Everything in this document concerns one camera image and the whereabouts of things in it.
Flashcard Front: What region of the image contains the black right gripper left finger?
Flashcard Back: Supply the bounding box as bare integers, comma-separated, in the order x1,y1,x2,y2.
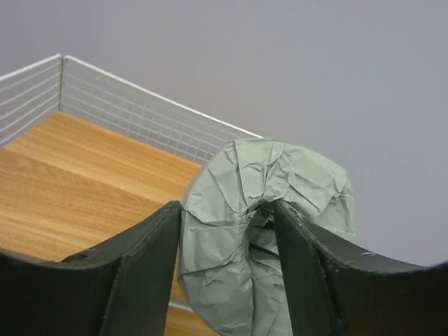
1,201,181,335

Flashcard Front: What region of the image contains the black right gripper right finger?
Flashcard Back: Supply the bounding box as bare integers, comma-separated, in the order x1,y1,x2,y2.
274,201,447,335

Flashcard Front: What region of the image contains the grey roll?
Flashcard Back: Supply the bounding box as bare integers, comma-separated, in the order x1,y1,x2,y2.
178,138,356,335

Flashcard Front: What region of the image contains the white wire wooden shelf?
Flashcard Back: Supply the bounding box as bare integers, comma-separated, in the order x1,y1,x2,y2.
1,54,250,335

